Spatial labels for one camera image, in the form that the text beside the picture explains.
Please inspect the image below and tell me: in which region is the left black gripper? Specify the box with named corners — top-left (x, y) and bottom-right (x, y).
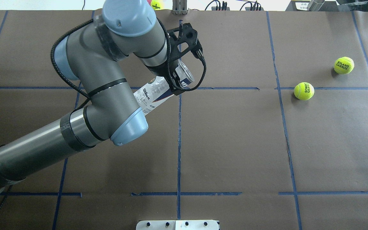
top-left (146, 56), bottom-right (190, 96)

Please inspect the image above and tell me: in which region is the tennis ball can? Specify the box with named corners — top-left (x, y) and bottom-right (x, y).
top-left (134, 60), bottom-right (194, 116)

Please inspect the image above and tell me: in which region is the yellow tennis ball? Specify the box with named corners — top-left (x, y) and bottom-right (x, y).
top-left (333, 57), bottom-right (355, 74)
top-left (294, 82), bottom-right (315, 101)

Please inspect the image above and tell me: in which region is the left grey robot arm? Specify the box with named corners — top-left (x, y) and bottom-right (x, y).
top-left (0, 0), bottom-right (187, 194)

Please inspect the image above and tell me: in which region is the yellow ball behind table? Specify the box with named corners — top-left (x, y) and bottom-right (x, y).
top-left (150, 0), bottom-right (165, 10)

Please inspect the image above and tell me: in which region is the silver metal cup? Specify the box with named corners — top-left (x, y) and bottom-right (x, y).
top-left (307, 0), bottom-right (325, 12)

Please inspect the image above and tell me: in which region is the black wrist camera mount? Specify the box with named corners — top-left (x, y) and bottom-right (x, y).
top-left (167, 23), bottom-right (203, 61)

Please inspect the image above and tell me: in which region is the aluminium frame post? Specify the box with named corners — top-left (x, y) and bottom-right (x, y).
top-left (172, 0), bottom-right (188, 15)

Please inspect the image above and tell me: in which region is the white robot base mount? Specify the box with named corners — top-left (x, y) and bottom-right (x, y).
top-left (136, 219), bottom-right (220, 230)

